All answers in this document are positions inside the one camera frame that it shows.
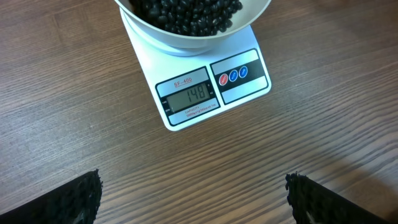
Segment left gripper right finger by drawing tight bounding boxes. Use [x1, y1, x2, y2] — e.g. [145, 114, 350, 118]
[285, 173, 388, 224]

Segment white bowl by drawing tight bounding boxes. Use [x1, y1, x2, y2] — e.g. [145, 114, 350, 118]
[116, 0, 271, 49]

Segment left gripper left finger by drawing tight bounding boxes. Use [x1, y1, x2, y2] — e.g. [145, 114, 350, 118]
[1, 169, 103, 224]

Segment white digital kitchen scale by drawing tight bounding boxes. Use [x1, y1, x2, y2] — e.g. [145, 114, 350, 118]
[121, 12, 272, 131]

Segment black beans in bowl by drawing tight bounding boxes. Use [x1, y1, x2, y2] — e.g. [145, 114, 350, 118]
[129, 0, 243, 37]

